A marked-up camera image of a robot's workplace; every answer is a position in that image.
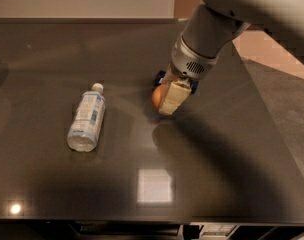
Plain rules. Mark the dark blue snack packet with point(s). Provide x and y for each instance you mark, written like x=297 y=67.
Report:
x=161 y=74

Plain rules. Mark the clear plastic water bottle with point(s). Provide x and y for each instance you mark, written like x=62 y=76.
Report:
x=85 y=129

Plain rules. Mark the orange fruit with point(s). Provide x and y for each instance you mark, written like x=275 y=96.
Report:
x=158 y=95

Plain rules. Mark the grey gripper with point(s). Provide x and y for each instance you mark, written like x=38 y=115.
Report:
x=188 y=63

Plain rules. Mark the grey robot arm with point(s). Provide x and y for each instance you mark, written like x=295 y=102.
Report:
x=213 y=25

